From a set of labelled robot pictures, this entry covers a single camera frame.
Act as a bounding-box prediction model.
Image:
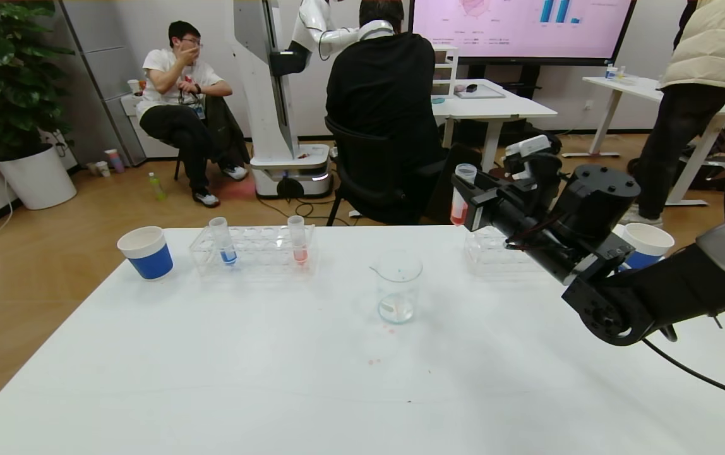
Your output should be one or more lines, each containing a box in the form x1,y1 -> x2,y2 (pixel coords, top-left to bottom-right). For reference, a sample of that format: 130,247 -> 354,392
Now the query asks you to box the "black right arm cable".
642,337 -> 725,406

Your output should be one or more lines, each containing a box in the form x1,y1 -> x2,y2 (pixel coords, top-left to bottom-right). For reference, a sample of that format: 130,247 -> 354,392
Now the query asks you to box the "olive green jacket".
205,95 -> 251,168

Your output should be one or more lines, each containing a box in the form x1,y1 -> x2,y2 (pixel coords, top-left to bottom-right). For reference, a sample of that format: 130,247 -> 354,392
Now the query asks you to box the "pink pigment test tube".
287,215 -> 309,266

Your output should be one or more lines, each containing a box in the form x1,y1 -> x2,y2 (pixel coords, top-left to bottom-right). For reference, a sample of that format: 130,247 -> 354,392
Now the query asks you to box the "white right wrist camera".
503,135 -> 553,181

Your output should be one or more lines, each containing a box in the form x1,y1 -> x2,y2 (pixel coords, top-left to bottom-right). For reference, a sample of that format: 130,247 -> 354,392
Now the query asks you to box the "person in white t-shirt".
136,21 -> 249,208

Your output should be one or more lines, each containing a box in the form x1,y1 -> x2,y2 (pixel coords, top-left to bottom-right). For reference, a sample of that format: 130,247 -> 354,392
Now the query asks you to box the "large display screen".
408,0 -> 638,67

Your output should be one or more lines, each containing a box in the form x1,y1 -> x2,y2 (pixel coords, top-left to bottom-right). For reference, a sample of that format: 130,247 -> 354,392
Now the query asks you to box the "blue white paper cup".
117,226 -> 174,281
618,222 -> 676,271

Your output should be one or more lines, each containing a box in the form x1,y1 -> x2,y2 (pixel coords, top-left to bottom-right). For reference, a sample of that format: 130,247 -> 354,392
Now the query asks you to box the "white desk with T-legs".
561,75 -> 725,208

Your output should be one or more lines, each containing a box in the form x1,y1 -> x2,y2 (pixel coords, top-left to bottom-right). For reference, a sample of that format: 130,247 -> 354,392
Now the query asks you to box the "clear acrylic test tube rack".
464,226 -> 549,274
189,224 -> 316,277

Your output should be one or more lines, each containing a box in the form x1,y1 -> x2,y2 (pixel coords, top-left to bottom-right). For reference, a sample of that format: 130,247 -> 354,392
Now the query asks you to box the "black office chair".
325,117 -> 483,226

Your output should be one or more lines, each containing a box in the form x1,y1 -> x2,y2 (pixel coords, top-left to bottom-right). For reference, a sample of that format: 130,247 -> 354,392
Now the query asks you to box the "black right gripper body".
463,191 -> 577,286

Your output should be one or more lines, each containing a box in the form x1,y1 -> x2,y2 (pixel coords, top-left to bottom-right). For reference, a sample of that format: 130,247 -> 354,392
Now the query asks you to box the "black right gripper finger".
450,173 -> 482,205
474,169 -> 513,191

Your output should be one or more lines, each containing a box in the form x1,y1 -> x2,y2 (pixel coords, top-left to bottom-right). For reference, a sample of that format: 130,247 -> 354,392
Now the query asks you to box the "clear glass beaker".
370,248 -> 424,325

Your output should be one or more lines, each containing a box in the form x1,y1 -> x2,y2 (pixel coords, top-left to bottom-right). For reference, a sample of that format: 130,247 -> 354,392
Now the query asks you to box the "tall grey cabinet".
59,0 -> 148,166

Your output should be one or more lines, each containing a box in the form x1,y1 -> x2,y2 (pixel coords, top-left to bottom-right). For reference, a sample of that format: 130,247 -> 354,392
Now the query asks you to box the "grey flat tray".
454,83 -> 506,100

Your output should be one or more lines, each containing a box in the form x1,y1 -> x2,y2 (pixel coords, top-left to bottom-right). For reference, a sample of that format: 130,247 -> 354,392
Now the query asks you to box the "white humanoid robot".
232,0 -> 363,200

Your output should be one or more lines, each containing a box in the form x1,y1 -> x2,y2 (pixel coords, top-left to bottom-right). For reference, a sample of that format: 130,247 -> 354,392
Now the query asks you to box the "white drawer cabinet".
121,94 -> 177,159

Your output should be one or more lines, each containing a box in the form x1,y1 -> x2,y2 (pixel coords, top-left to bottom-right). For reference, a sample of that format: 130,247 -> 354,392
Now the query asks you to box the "white rectangular desk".
431,78 -> 558,173

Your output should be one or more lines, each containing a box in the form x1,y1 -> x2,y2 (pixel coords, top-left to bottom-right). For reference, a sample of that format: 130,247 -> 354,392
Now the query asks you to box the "white desktop drawer box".
431,45 -> 459,99

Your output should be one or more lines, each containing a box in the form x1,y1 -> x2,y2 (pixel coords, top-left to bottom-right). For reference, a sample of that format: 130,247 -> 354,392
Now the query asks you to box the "white neck massager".
358,20 -> 396,42

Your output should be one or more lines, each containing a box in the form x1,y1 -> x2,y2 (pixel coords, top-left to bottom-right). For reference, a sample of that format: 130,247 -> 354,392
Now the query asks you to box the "blue pigment test tube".
208,217 -> 238,266

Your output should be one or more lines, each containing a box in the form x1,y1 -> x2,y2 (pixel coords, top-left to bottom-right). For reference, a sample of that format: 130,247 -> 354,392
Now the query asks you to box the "red pigment test tube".
450,164 -> 478,226

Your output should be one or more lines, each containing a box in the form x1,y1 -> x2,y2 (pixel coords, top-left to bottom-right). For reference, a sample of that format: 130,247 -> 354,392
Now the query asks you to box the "person in black sweater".
326,0 -> 458,223

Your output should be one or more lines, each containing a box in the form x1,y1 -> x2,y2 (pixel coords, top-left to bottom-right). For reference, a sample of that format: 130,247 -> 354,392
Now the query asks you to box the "person in beige puffer jacket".
618,0 -> 725,227

